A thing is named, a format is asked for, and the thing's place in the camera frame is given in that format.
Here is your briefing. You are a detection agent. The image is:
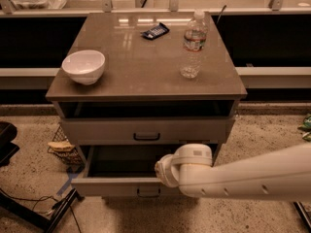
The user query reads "grey drawer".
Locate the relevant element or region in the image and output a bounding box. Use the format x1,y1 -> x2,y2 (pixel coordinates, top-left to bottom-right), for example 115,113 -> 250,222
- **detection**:
61,117 -> 234,146
71,144 -> 220,199

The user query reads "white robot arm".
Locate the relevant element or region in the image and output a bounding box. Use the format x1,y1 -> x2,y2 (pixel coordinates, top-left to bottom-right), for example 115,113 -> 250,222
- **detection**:
155,143 -> 311,202

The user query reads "grey drawer cabinet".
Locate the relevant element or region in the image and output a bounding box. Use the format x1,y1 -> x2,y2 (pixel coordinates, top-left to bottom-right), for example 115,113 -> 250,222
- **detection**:
46,12 -> 248,200

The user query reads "clear plastic water bottle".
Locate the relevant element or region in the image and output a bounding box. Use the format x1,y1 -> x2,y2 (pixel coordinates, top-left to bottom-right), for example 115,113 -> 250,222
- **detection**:
180,10 -> 208,79

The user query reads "dark blue snack packet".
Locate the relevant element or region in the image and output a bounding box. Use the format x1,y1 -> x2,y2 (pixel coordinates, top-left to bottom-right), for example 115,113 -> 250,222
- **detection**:
141,23 -> 170,40

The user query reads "white bowl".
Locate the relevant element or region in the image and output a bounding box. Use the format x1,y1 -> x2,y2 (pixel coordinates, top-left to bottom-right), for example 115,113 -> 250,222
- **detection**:
61,50 -> 106,85

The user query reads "beige sponge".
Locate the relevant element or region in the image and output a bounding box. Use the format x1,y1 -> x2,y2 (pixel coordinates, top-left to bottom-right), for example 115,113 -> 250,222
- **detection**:
48,141 -> 75,152

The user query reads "black chair base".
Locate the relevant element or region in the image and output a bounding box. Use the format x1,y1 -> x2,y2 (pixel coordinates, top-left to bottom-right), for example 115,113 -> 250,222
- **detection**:
0,121 -> 19,166

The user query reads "green snack bag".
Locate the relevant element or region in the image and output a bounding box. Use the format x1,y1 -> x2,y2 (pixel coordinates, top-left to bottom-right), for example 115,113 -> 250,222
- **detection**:
298,114 -> 311,142

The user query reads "black bar right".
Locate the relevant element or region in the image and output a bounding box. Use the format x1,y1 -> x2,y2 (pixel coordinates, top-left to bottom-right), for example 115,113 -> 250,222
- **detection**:
294,202 -> 311,233

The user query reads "black metal stand left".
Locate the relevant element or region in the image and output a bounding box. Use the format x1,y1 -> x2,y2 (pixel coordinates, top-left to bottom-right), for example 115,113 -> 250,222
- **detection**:
0,189 -> 82,233

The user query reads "wire basket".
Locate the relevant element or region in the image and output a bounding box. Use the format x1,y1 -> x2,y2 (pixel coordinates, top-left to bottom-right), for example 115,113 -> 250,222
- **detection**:
48,126 -> 84,165

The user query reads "black cable on floor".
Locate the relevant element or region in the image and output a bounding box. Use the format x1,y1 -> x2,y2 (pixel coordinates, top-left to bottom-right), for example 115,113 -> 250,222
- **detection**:
0,187 -> 84,233

